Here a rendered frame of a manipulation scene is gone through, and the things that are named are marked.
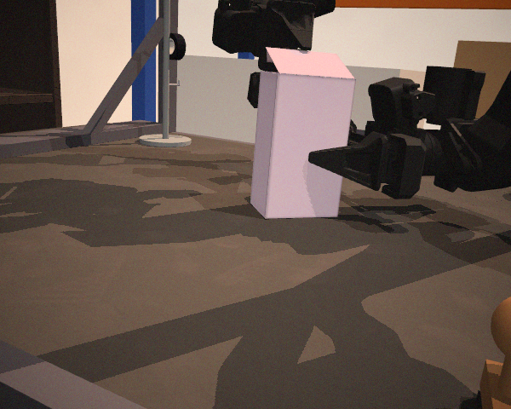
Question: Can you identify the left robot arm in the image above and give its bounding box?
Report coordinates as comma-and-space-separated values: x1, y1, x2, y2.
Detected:
366, 66, 511, 193

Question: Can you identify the pale pink paper carton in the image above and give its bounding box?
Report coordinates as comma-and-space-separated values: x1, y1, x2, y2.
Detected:
250, 47, 356, 219

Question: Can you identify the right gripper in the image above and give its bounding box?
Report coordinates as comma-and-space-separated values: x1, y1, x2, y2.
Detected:
247, 0, 315, 108

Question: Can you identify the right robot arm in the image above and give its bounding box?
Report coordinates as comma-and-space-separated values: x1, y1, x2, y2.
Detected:
212, 0, 336, 57

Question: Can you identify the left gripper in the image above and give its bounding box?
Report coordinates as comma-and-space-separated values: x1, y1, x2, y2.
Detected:
308, 119, 432, 199

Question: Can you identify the black tape roll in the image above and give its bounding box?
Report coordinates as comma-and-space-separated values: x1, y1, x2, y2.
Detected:
169, 33, 186, 60

